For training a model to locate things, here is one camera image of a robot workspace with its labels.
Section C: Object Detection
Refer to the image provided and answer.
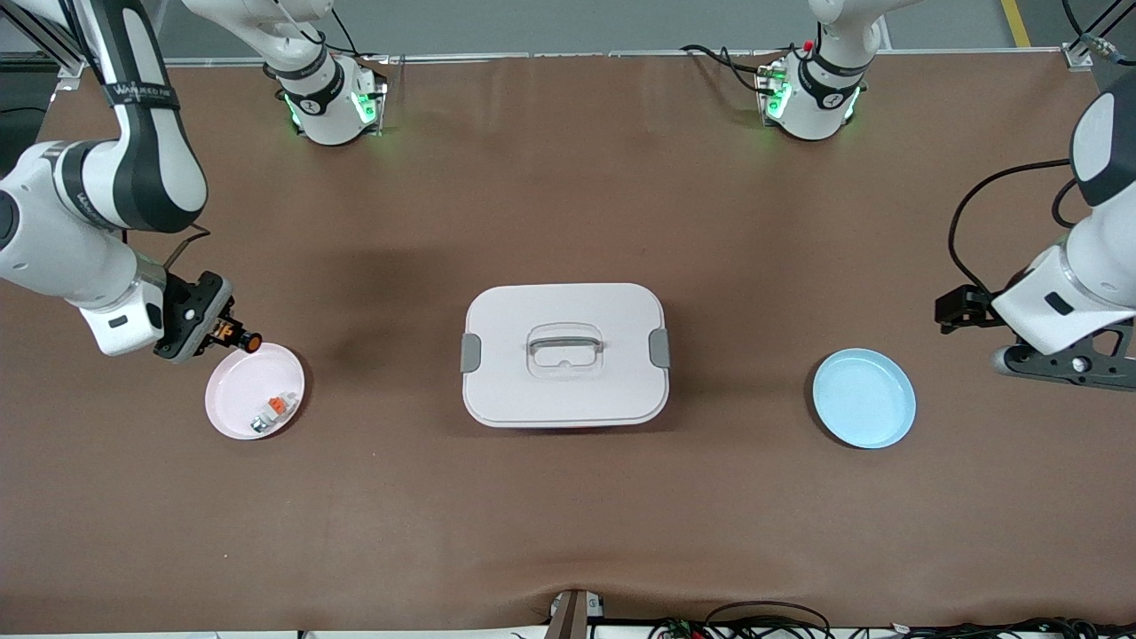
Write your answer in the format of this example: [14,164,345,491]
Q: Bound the orange black push-button switch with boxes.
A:
[216,321,264,354]

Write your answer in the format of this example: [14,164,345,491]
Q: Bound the pink round plate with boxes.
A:
[204,343,306,442]

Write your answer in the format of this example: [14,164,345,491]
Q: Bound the white orange terminal connector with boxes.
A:
[250,392,299,436]

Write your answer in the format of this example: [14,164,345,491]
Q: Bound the light blue round plate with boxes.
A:
[812,348,918,450]

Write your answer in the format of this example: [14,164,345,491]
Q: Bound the white lidded storage box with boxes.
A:
[461,282,672,430]

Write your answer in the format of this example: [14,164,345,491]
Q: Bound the brown table cover mat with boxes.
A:
[0,51,1136,633]

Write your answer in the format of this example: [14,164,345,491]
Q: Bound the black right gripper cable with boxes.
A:
[162,224,212,272]

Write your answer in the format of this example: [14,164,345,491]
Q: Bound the black right arm strap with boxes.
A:
[100,80,181,111]

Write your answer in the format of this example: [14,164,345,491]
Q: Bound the black right arm base cable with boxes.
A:
[330,7,390,63]

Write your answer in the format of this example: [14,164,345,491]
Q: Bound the aluminium frame profile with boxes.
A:
[0,0,85,76]
[1061,0,1136,70]

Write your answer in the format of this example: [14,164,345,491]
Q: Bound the black looped cable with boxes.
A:
[706,601,835,639]

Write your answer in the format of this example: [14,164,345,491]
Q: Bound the grey box lid handle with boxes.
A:
[527,325,605,374]

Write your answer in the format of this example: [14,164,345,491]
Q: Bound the black left arm base cables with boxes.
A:
[682,43,804,97]

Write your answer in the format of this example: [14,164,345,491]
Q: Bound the grey camera stand bracket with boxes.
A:
[543,588,606,639]

